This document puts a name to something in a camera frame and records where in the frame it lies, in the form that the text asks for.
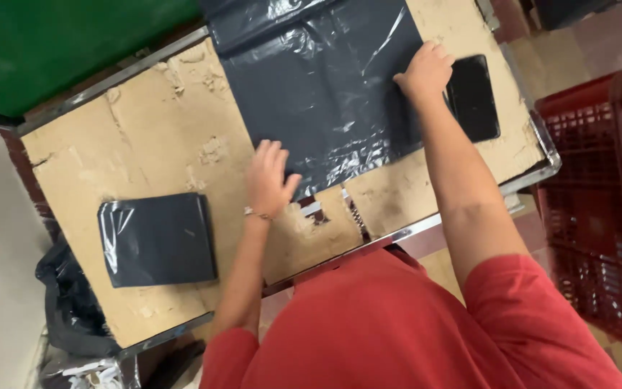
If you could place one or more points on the person's left hand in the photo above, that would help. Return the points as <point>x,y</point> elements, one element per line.
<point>265,181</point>

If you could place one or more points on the person's right hand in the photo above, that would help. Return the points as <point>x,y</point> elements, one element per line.
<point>424,73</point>

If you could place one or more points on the person's right fingers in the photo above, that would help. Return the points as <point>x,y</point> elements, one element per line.
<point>435,54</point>

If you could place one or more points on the large black plastic bag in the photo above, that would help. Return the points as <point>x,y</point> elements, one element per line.
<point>319,92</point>

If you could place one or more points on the black smartphone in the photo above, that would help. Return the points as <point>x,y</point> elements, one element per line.
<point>473,98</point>

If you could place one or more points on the red plastic crate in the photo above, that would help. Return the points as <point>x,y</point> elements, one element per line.
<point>600,210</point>

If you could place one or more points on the brown cardboard sheet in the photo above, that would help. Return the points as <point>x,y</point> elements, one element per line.
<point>181,162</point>

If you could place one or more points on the person's red shirt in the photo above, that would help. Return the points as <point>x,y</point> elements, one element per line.
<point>397,329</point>

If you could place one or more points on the folded black plastic bag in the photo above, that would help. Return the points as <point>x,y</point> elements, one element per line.
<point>157,240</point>

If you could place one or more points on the green plastic bin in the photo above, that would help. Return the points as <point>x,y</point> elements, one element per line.
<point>62,43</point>

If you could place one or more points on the crumpled black garbage bag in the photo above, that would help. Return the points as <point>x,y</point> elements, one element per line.
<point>71,308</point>

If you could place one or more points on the metal frame table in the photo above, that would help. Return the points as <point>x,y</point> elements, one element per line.
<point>127,75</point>

